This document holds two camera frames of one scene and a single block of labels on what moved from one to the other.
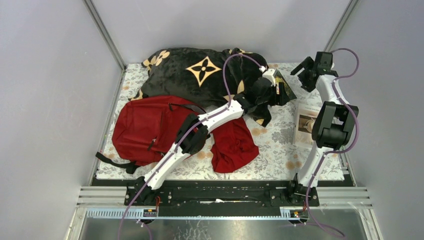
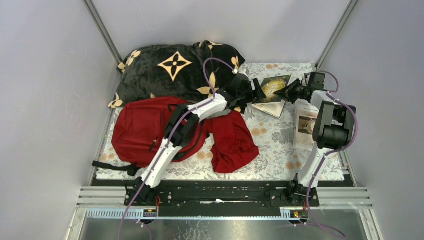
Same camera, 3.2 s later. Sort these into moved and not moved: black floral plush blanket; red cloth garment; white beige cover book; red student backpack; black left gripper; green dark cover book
Moved: black floral plush blanket; black left gripper; green dark cover book
Not moved: red cloth garment; white beige cover book; red student backpack
